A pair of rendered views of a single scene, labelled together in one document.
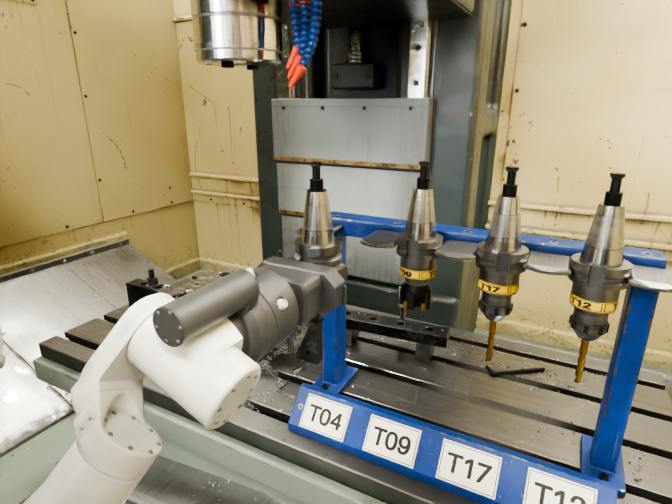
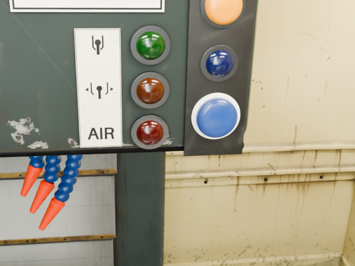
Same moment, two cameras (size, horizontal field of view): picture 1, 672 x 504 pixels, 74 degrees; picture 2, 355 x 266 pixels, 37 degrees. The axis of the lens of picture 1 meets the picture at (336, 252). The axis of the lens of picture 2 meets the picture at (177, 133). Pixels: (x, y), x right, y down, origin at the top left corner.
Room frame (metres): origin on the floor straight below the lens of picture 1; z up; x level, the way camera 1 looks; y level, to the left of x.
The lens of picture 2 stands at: (0.31, 0.25, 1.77)
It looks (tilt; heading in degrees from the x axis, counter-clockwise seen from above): 24 degrees down; 324
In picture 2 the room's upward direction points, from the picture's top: 2 degrees clockwise
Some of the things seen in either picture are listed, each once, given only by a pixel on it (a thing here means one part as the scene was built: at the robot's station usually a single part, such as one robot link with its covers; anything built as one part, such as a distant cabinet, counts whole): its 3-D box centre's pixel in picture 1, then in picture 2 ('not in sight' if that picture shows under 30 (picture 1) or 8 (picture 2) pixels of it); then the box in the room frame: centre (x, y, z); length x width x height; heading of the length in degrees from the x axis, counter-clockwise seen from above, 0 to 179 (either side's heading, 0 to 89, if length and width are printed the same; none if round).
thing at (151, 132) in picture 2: not in sight; (149, 132); (0.60, 0.06, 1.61); 0.02 x 0.01 x 0.02; 62
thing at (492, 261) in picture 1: (501, 256); not in sight; (0.54, -0.21, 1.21); 0.06 x 0.06 x 0.03
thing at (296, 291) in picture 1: (275, 296); not in sight; (0.47, 0.07, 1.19); 0.13 x 0.12 x 0.10; 62
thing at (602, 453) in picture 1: (621, 378); not in sight; (0.52, -0.39, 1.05); 0.10 x 0.05 x 0.30; 152
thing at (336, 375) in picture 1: (334, 311); not in sight; (0.72, 0.00, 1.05); 0.10 x 0.05 x 0.30; 152
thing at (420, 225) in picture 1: (421, 212); not in sight; (0.60, -0.12, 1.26); 0.04 x 0.04 x 0.07
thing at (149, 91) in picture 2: not in sight; (150, 90); (0.60, 0.06, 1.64); 0.02 x 0.01 x 0.02; 62
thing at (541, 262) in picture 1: (548, 263); not in sight; (0.52, -0.26, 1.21); 0.07 x 0.05 x 0.01; 152
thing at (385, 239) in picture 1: (382, 239); not in sight; (0.62, -0.07, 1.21); 0.07 x 0.05 x 0.01; 152
